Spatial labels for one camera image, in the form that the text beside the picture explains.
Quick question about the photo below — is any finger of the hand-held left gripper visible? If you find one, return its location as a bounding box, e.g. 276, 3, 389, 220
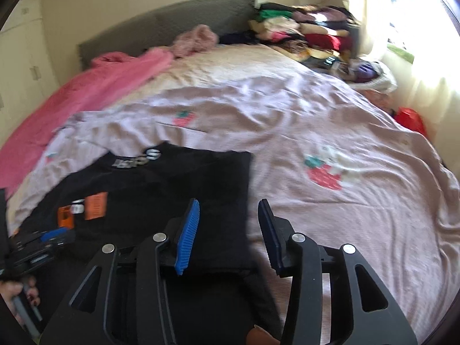
40, 227, 71, 242
45, 235, 77, 252

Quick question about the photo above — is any red bag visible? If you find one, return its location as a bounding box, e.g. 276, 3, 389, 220
393, 107, 428, 137

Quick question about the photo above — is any black t-shirt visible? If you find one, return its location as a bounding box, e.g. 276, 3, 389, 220
11, 142, 283, 345

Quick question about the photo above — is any white woven basket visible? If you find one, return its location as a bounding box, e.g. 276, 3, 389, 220
350, 59, 398, 95

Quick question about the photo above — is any pile of folded clothes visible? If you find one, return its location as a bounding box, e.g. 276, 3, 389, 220
250, 3, 360, 63

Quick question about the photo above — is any pink fluffy cloth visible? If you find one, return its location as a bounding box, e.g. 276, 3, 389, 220
172, 24, 220, 58

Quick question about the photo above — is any pale curtain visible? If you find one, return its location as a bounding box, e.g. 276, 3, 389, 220
341, 0, 460, 148

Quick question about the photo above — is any beige bed sheet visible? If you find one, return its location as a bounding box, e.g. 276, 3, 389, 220
104, 43, 324, 108

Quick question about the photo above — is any lilac strawberry print blanket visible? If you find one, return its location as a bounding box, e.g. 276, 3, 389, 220
7, 68, 453, 342

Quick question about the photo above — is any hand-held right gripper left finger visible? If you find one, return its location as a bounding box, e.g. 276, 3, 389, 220
39, 198, 201, 345

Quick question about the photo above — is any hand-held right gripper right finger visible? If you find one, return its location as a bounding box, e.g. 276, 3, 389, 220
258, 198, 419, 345

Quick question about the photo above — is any pink blanket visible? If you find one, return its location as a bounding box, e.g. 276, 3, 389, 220
0, 48, 177, 200

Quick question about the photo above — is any person's left hand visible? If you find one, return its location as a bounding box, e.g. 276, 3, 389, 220
0, 275, 40, 319

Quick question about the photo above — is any white wardrobe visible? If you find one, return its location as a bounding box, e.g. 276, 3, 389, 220
0, 0, 60, 114

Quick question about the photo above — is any grey padded headboard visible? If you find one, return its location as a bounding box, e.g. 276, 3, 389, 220
76, 0, 257, 69

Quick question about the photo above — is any dark navy cloth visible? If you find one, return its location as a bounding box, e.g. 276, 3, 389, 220
218, 32, 260, 46

